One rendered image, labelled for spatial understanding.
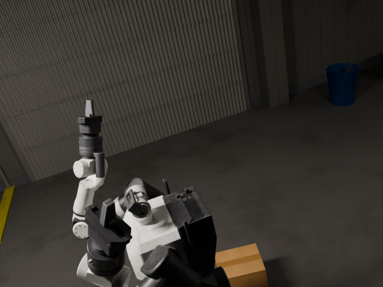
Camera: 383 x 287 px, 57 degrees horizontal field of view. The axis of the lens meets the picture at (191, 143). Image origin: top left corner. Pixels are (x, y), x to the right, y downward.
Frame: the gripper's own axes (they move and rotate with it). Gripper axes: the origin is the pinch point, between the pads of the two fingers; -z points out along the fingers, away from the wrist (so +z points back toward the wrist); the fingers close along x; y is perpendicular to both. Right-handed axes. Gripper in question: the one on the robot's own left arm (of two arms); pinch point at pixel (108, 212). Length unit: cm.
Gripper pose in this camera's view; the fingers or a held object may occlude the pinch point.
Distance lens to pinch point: 77.9
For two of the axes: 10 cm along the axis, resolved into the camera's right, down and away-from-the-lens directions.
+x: -7.4, -5.1, 4.5
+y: 6.5, -3.7, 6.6
